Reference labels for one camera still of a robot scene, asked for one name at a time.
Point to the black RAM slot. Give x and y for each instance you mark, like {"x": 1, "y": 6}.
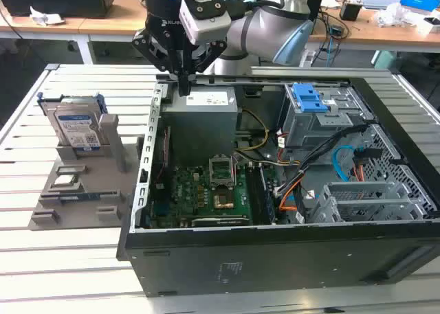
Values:
{"x": 257, "y": 197}
{"x": 250, "y": 193}

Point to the blue drive cage latch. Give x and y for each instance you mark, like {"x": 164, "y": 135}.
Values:
{"x": 307, "y": 99}

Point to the blue RAM stick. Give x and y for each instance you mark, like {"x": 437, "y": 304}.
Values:
{"x": 89, "y": 196}

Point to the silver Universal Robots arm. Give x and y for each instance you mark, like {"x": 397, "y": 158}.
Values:
{"x": 264, "y": 29}

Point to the black open PC case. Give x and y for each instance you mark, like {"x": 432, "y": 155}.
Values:
{"x": 275, "y": 262}

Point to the white power strip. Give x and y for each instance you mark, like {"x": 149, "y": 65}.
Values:
{"x": 307, "y": 59}

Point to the CPU socket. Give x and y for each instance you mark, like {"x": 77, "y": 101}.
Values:
{"x": 223, "y": 201}

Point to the installed RAM stick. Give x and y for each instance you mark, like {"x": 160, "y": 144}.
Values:
{"x": 268, "y": 197}

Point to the cluttered wooden desk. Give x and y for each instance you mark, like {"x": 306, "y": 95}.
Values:
{"x": 378, "y": 35}

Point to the silver CPU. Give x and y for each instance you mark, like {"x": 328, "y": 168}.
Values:
{"x": 65, "y": 180}

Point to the grey parts rack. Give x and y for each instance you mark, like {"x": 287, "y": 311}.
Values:
{"x": 99, "y": 180}

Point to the pale teal chair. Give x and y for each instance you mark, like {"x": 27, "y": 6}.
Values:
{"x": 385, "y": 59}

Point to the grey metal disk bay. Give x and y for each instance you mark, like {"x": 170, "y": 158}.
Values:
{"x": 361, "y": 204}

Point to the black pen holder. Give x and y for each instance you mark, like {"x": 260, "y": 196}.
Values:
{"x": 350, "y": 11}

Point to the grey power supply unit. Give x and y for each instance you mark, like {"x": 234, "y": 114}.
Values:
{"x": 199, "y": 132}

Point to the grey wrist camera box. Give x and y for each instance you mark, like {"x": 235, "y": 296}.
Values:
{"x": 206, "y": 25}

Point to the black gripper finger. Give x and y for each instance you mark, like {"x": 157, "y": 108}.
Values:
{"x": 213, "y": 54}
{"x": 154, "y": 53}

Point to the crumpled white paper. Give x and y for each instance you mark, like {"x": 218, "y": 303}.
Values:
{"x": 44, "y": 18}

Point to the small white box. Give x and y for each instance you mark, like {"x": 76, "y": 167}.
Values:
{"x": 431, "y": 27}

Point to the grey drive cage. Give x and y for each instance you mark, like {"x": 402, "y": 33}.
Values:
{"x": 309, "y": 128}

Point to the thin locking lever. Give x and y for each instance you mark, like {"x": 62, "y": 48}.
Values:
{"x": 235, "y": 169}

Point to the flat grey tray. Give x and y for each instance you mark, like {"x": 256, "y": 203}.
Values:
{"x": 381, "y": 1}

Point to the green motherboard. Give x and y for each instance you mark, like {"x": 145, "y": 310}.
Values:
{"x": 185, "y": 197}

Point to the long wooden desk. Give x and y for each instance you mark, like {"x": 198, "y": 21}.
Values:
{"x": 113, "y": 25}

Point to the black graphics card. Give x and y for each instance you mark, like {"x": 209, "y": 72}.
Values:
{"x": 220, "y": 221}

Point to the black speaker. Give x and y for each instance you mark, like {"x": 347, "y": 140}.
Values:
{"x": 316, "y": 8}

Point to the clear plastic bag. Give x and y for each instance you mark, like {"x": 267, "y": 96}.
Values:
{"x": 395, "y": 15}

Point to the hard disk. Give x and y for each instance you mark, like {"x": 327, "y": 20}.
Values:
{"x": 77, "y": 125}

